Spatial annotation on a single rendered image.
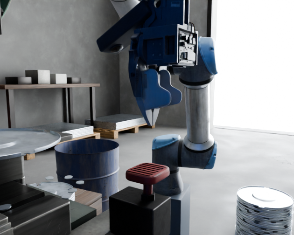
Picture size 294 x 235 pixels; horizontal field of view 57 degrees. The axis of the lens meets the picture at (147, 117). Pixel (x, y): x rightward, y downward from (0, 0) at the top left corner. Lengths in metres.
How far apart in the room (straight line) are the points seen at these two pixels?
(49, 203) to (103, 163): 1.20
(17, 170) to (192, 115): 0.59
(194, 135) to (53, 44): 4.14
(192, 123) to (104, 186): 0.92
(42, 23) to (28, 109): 1.40
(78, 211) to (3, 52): 3.97
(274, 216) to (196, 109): 0.85
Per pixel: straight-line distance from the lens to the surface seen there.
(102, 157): 1.68
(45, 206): 0.50
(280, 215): 1.63
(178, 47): 0.40
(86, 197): 1.39
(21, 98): 4.57
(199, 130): 1.00
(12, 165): 0.63
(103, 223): 0.56
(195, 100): 0.92
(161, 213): 0.49
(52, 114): 4.90
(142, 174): 0.45
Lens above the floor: 0.91
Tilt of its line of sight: 8 degrees down
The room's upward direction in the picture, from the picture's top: straight up
